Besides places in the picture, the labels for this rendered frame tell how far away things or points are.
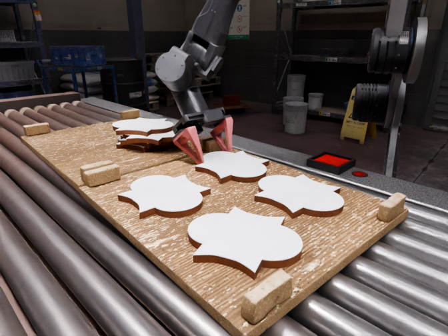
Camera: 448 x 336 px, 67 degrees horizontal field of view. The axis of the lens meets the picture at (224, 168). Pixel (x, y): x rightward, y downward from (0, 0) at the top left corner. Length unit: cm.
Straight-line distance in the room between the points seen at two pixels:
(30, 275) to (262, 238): 28
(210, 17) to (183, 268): 49
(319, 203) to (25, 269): 40
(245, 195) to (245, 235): 14
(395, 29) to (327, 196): 78
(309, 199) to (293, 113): 383
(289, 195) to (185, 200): 16
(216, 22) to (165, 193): 35
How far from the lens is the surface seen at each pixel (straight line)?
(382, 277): 45
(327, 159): 77
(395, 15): 123
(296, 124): 438
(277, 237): 43
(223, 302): 36
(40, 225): 57
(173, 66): 65
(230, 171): 61
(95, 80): 528
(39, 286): 45
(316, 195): 55
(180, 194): 53
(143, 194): 54
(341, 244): 46
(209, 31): 71
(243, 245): 41
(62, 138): 95
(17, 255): 51
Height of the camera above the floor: 118
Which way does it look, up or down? 22 degrees down
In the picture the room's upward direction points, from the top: straight up
